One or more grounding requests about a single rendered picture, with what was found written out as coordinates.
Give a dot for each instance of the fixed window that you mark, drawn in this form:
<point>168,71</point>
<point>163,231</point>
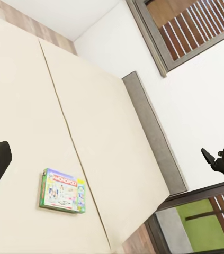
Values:
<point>179,30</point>

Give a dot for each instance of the bed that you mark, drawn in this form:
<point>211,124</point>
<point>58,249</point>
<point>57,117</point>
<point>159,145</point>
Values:
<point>61,112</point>

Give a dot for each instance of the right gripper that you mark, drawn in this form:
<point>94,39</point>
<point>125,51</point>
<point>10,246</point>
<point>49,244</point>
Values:
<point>216,165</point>

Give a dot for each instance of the door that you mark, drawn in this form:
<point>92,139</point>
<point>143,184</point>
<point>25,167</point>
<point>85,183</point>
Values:
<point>189,223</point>

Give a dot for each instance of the board game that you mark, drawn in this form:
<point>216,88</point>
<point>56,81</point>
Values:
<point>63,192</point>

